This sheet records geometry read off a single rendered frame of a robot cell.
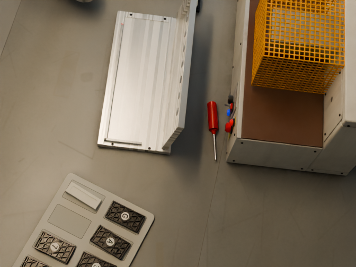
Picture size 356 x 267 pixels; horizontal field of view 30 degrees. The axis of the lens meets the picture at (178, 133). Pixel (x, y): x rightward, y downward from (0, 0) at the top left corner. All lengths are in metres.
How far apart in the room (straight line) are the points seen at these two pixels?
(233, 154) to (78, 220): 0.46
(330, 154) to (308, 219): 0.21
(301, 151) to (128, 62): 0.58
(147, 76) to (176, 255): 0.53
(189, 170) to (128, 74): 0.34
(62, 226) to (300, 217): 0.66
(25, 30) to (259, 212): 0.88
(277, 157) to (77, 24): 0.74
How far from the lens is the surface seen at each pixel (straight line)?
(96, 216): 1.83
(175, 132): 1.73
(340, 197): 1.95
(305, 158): 1.84
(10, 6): 2.14
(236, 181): 1.89
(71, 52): 2.03
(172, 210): 1.85
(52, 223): 1.84
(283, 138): 1.75
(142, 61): 1.99
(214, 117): 1.92
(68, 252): 1.81
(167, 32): 2.05
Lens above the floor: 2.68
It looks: 68 degrees down
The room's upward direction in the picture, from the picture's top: 12 degrees clockwise
